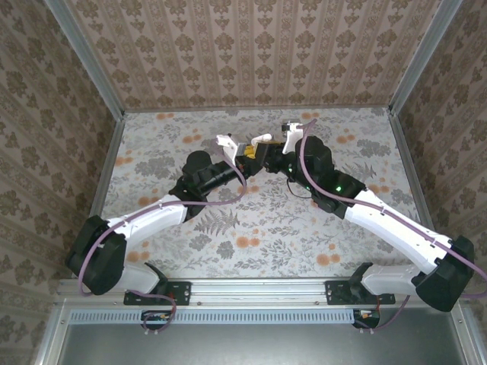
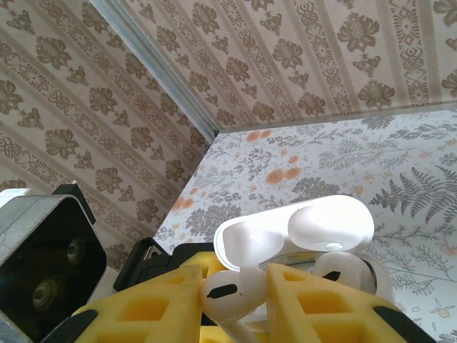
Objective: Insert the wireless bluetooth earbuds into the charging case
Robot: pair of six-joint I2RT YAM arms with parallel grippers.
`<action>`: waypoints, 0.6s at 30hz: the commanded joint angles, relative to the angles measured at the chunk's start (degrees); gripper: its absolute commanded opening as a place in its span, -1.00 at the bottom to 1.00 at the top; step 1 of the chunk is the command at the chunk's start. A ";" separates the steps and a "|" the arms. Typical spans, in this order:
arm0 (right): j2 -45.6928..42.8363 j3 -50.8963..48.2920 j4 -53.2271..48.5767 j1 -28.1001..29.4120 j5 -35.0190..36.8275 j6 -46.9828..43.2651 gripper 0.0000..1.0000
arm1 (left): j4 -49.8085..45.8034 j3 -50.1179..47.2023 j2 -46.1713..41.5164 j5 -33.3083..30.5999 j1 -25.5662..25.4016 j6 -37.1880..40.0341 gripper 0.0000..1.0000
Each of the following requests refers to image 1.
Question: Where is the small connector board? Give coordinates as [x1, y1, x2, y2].
[141, 309, 173, 329]
[352, 308, 381, 329]

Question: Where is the grey metal panel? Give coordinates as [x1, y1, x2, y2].
[32, 298, 487, 365]

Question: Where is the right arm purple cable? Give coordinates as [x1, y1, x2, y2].
[300, 118, 487, 335]

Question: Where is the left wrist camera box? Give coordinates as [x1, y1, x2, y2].
[215, 132, 245, 160]

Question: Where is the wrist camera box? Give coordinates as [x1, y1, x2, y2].
[215, 132, 245, 160]
[279, 119, 306, 155]

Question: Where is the thin black cable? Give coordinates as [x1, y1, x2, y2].
[287, 178, 315, 199]

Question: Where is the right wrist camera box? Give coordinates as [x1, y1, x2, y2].
[279, 119, 306, 155]

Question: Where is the aluminium side rail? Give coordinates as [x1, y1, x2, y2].
[71, 113, 126, 278]
[387, 108, 452, 278]

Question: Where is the aluminium table edge rail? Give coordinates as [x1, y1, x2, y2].
[56, 276, 469, 307]

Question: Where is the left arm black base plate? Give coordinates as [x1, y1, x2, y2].
[123, 280, 191, 307]

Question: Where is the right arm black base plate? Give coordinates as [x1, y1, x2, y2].
[325, 280, 396, 306]

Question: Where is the aluminium corner post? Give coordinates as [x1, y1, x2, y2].
[43, 0, 126, 121]
[387, 0, 464, 115]

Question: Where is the grey slotted cable duct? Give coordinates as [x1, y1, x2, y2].
[69, 307, 357, 325]

